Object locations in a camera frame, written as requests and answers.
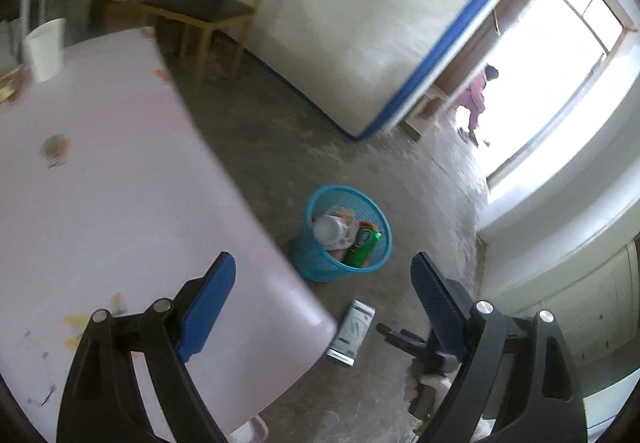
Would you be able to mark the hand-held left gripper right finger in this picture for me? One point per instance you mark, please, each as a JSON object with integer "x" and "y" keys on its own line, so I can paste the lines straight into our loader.
{"x": 440, "y": 303}

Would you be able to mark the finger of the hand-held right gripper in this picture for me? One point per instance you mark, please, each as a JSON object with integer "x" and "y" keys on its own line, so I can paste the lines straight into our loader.
{"x": 405, "y": 340}

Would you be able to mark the yellow snack packet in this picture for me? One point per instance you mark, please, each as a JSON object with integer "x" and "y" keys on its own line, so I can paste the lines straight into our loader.
{"x": 6, "y": 93}

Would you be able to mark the wooden chair black cushion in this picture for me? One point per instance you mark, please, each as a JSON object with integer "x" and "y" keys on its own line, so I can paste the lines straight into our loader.
{"x": 200, "y": 5}

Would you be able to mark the white mattress blue edge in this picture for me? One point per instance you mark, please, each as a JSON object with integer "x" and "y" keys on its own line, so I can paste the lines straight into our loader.
{"x": 375, "y": 13}

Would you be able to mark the grey box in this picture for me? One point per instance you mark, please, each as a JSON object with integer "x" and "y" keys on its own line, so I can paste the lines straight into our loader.
{"x": 352, "y": 330}

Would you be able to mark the window frame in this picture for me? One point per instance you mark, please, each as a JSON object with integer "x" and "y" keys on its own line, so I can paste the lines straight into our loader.
{"x": 607, "y": 30}

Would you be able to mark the white paper cup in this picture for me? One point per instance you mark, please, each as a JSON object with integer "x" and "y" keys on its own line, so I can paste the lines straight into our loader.
{"x": 45, "y": 50}

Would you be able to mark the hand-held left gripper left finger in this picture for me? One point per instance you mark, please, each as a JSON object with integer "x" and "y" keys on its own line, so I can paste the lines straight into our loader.
{"x": 207, "y": 303}

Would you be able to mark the wooden stool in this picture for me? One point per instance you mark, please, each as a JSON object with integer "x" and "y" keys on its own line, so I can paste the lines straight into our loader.
{"x": 425, "y": 115}

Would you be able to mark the green red snack bag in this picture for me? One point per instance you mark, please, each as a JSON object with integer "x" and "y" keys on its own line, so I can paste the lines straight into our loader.
{"x": 362, "y": 243}

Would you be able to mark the person's right hand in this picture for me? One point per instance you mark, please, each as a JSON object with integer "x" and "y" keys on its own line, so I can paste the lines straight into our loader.
{"x": 435, "y": 383}

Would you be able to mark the white panelled cabinet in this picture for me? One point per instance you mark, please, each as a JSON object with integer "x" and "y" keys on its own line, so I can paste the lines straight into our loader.
{"x": 575, "y": 283}

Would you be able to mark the blue mesh waste basket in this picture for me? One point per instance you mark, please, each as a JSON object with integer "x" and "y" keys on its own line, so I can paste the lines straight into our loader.
{"x": 310, "y": 263}

